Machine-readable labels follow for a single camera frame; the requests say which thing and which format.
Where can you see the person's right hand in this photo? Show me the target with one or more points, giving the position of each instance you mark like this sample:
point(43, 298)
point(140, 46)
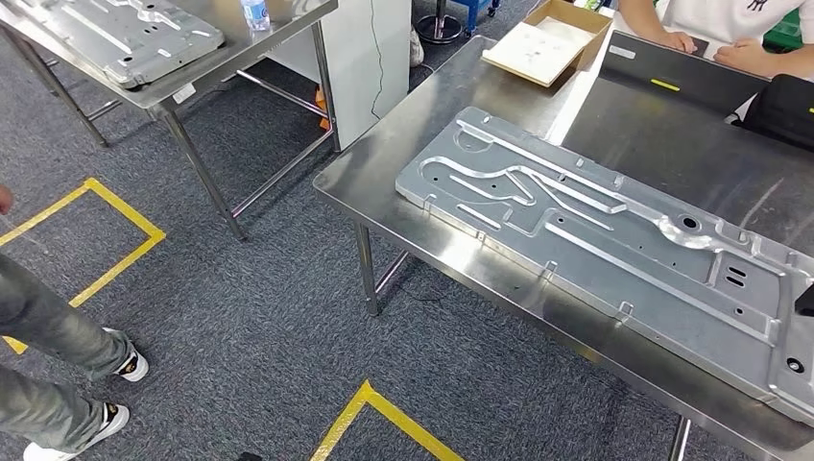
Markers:
point(682, 42)

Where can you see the person's hand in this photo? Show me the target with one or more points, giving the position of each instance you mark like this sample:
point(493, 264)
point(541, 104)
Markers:
point(4, 200)

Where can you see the person's left hand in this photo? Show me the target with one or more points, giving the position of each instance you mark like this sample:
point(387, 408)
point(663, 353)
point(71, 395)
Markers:
point(741, 54)

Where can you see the person's left forearm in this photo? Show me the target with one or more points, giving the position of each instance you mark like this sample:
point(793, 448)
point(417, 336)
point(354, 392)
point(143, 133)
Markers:
point(788, 63)

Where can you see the person's right forearm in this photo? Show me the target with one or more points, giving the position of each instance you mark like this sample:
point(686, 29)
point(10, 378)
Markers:
point(642, 22)

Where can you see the stainless steel workbench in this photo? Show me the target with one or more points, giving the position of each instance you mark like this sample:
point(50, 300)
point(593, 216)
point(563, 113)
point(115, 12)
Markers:
point(381, 165)

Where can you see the black laptop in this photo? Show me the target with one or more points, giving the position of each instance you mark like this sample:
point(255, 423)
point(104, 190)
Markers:
point(687, 83)

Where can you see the person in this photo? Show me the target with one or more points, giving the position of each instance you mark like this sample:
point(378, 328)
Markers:
point(51, 324)
point(718, 13)

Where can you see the green crate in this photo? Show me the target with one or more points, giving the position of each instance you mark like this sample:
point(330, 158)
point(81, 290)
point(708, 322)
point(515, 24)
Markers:
point(788, 35)

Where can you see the cardboard box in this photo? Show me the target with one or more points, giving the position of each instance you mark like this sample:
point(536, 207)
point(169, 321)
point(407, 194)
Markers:
point(572, 16)

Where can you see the white foam sheet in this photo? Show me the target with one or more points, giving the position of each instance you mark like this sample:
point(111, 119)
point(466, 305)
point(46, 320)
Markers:
point(534, 51)

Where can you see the large stamped metal panel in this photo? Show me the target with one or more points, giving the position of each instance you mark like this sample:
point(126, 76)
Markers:
point(127, 38)
point(572, 254)

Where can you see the blue wheeled cart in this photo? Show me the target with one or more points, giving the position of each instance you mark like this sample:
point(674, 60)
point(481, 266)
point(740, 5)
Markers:
point(474, 7)

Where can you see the black round base stand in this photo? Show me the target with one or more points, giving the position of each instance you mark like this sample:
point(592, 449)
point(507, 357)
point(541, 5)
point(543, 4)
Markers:
point(439, 32)

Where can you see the stainless steel table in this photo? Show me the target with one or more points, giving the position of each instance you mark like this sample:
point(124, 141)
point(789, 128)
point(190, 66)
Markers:
point(254, 48)

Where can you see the clear water bottle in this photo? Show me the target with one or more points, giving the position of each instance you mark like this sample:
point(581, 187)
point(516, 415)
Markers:
point(256, 13)

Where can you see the small orange object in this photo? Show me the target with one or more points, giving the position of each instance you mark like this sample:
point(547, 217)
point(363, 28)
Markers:
point(323, 102)

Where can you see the white cabinet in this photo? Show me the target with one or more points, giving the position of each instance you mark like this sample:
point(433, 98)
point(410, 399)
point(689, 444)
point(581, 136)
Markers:
point(343, 76)

